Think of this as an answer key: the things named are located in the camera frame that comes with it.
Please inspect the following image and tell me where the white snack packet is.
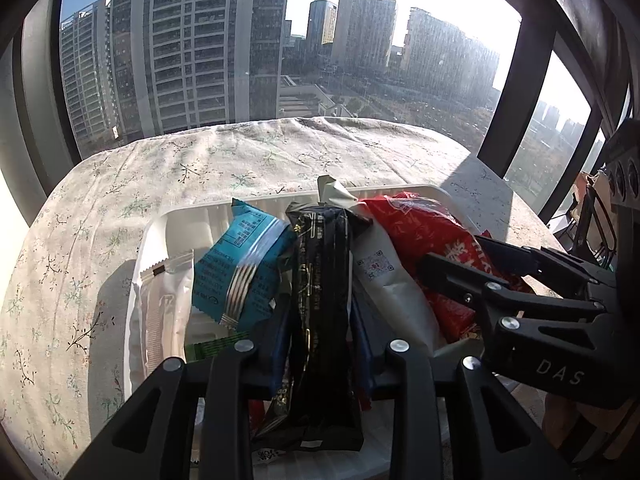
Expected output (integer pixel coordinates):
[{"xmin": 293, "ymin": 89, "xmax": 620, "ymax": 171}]
[{"xmin": 316, "ymin": 175, "xmax": 443, "ymax": 356}]

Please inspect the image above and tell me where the large red snack packet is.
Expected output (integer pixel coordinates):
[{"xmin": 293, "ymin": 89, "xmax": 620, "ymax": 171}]
[{"xmin": 357, "ymin": 191, "xmax": 533, "ymax": 343}]

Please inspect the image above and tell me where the long black snack packet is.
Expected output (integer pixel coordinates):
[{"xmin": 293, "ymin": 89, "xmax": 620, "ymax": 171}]
[{"xmin": 250, "ymin": 202, "xmax": 373, "ymax": 453}]

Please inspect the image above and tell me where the grey high-rise building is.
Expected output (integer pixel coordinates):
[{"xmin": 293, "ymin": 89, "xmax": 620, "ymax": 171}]
[{"xmin": 107, "ymin": 0, "xmax": 293, "ymax": 138}]

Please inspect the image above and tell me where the black window frame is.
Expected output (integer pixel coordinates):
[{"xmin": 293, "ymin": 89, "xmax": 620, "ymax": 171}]
[{"xmin": 0, "ymin": 0, "xmax": 640, "ymax": 221}]

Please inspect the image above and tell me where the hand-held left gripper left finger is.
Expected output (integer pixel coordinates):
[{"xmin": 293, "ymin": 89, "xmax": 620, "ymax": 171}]
[{"xmin": 65, "ymin": 300, "xmax": 296, "ymax": 480}]

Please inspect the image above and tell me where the white plastic tray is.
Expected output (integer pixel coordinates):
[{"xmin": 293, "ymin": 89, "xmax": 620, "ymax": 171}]
[{"xmin": 122, "ymin": 184, "xmax": 501, "ymax": 480}]

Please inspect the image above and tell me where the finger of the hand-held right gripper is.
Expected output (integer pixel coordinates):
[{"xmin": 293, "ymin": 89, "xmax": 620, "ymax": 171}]
[
  {"xmin": 475, "ymin": 232, "xmax": 618, "ymax": 301},
  {"xmin": 417, "ymin": 254, "xmax": 608, "ymax": 333}
]

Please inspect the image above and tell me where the pale pink translucent packet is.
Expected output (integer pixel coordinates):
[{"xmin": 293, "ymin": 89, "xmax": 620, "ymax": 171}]
[{"xmin": 132, "ymin": 250, "xmax": 196, "ymax": 381}]

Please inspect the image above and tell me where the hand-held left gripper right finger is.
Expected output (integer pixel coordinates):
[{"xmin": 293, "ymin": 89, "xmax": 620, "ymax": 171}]
[{"xmin": 350, "ymin": 295, "xmax": 576, "ymax": 480}]

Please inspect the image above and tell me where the person's right hand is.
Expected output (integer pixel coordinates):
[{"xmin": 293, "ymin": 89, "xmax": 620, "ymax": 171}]
[{"xmin": 542, "ymin": 392, "xmax": 631, "ymax": 461}]

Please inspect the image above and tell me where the green snack packet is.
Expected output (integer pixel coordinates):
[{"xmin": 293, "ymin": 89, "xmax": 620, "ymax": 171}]
[{"xmin": 184, "ymin": 335, "xmax": 241, "ymax": 363}]

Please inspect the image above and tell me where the teal striped snack packet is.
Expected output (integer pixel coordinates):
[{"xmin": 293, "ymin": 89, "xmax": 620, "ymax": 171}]
[{"xmin": 192, "ymin": 198, "xmax": 297, "ymax": 333}]

